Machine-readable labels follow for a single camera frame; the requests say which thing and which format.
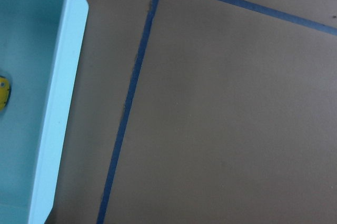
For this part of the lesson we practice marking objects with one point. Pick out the yellow beetle toy car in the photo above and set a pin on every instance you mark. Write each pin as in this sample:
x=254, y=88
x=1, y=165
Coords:
x=5, y=90

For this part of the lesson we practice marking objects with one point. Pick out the teal plastic storage bin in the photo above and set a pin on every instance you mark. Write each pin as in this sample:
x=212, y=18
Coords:
x=40, y=47

